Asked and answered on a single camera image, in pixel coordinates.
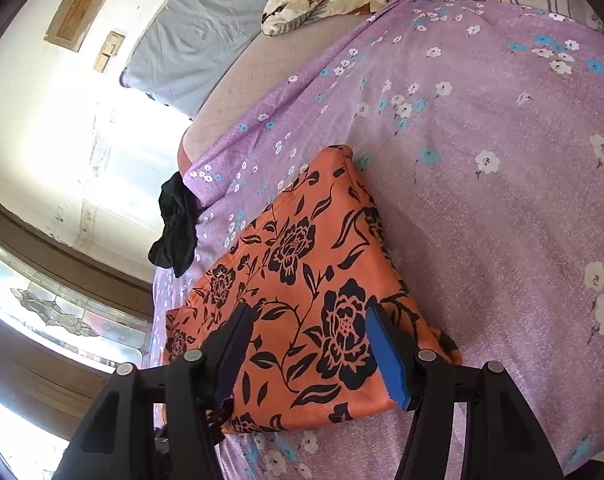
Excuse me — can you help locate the wooden stained glass door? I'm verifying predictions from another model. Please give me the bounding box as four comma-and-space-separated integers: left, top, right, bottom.
0, 195, 157, 461

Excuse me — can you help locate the pink bed mattress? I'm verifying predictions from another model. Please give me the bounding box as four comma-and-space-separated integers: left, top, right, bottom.
177, 12, 377, 176

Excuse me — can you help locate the purple floral bedsheet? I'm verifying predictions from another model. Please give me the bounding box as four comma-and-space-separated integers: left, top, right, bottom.
149, 0, 604, 480

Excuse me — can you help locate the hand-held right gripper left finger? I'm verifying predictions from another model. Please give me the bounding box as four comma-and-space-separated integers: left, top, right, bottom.
52, 302, 260, 480

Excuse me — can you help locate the small wall switch plate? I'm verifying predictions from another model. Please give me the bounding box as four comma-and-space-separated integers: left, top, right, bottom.
92, 31, 126, 75

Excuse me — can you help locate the wooden wall panel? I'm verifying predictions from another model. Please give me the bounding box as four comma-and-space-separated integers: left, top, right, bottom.
44, 0, 118, 52

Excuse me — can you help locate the black cloth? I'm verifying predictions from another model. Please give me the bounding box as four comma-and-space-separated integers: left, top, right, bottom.
149, 171, 205, 278

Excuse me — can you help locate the orange floral garment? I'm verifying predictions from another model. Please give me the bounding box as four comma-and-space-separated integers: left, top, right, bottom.
163, 145, 464, 436

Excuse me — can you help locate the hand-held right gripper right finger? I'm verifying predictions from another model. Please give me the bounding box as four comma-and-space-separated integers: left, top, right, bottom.
364, 300, 565, 480

